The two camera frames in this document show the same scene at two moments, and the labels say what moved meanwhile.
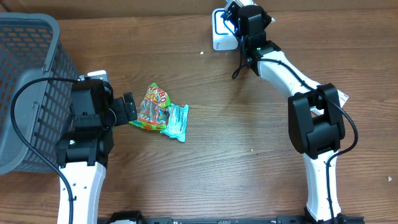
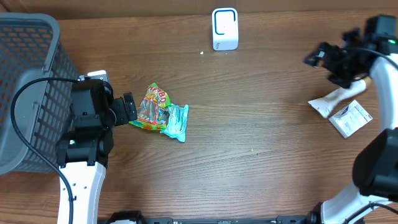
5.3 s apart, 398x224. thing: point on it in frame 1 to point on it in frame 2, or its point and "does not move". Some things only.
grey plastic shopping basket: (31, 47) does not move
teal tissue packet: (176, 121) does not move
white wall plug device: (224, 37) does not move
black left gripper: (125, 108) does not move
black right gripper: (263, 17) to (328, 48)
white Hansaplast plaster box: (318, 111) to (350, 118)
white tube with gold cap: (250, 2) to (324, 106)
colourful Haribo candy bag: (153, 111) does not move
